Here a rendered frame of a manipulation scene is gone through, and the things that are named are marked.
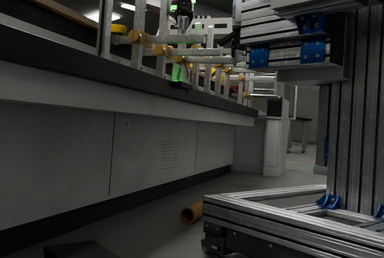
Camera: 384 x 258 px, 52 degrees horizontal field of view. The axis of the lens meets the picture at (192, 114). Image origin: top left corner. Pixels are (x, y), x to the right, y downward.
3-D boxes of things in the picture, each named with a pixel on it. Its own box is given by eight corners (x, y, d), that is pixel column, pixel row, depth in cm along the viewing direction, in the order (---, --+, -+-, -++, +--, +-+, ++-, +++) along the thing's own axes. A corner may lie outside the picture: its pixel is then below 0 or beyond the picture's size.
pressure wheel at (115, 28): (122, 53, 181) (123, 28, 181) (127, 51, 174) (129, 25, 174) (104, 50, 177) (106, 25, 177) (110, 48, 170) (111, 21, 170)
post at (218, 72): (219, 108, 285) (223, 43, 287) (218, 108, 282) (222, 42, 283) (214, 108, 286) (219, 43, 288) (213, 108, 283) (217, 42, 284)
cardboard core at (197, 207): (212, 199, 221) (195, 208, 192) (211, 213, 220) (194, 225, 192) (199, 197, 223) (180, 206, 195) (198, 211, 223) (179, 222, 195)
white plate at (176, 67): (190, 87, 222) (191, 69, 223) (172, 81, 198) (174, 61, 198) (188, 87, 222) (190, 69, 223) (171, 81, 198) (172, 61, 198)
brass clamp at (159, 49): (174, 59, 198) (175, 49, 198) (163, 53, 185) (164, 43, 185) (163, 59, 200) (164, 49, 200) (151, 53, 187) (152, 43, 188)
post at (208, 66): (209, 97, 262) (214, 27, 263) (208, 97, 258) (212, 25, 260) (204, 97, 263) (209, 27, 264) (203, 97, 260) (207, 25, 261)
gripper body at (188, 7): (175, 11, 186) (177, -14, 187) (176, 16, 195) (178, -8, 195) (191, 12, 186) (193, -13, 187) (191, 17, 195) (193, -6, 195)
